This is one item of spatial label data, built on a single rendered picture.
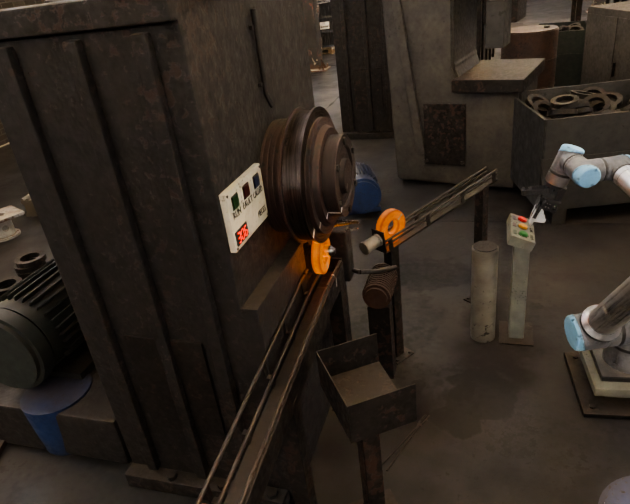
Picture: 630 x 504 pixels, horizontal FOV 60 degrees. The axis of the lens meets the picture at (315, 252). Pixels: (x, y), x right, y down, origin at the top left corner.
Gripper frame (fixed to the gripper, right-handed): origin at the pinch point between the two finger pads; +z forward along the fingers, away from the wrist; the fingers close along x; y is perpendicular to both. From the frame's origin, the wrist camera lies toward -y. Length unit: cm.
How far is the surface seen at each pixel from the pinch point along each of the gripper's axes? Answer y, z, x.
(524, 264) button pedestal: 7.3, 21.7, 2.5
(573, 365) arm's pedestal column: 43, 53, -16
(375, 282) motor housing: -54, 33, -36
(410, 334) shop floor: -28, 81, 0
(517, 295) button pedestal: 11.2, 38.6, 2.4
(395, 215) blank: -56, 10, -15
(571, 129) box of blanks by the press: 29, -10, 136
